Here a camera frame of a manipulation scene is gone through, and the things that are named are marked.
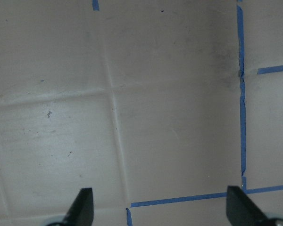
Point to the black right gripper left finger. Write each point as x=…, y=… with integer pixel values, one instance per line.
x=81, y=212

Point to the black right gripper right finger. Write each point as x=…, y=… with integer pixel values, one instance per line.
x=242, y=211

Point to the brown paper table cover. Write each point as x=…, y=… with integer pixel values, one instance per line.
x=157, y=105

